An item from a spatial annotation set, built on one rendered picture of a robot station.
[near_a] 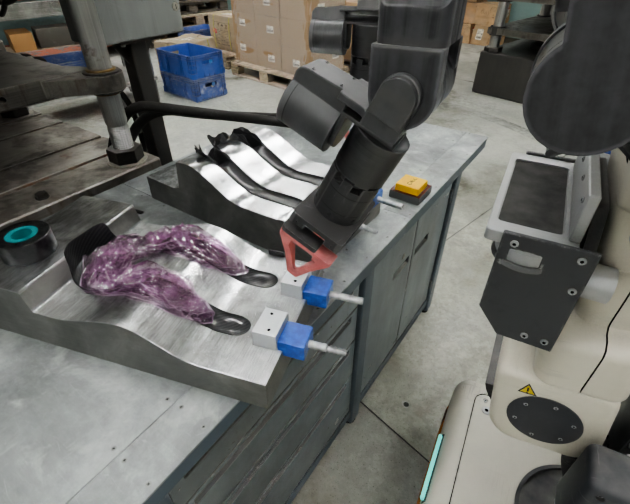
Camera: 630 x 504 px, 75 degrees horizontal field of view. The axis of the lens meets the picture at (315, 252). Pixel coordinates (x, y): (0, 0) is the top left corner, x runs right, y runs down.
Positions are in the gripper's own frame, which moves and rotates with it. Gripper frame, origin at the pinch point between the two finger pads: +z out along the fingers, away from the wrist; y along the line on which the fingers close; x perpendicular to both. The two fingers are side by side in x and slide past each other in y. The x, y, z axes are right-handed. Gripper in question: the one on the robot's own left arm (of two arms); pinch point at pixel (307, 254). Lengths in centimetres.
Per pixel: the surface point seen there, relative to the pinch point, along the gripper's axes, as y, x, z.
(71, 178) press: -24, -70, 57
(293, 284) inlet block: -4.8, 0.1, 12.3
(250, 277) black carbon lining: -6.0, -6.9, 19.1
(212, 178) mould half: -22.6, -28.0, 22.0
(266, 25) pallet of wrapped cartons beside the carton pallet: -379, -211, 146
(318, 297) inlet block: -5.7, 4.5, 12.2
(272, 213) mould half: -20.6, -12.5, 17.8
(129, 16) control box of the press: -59, -87, 26
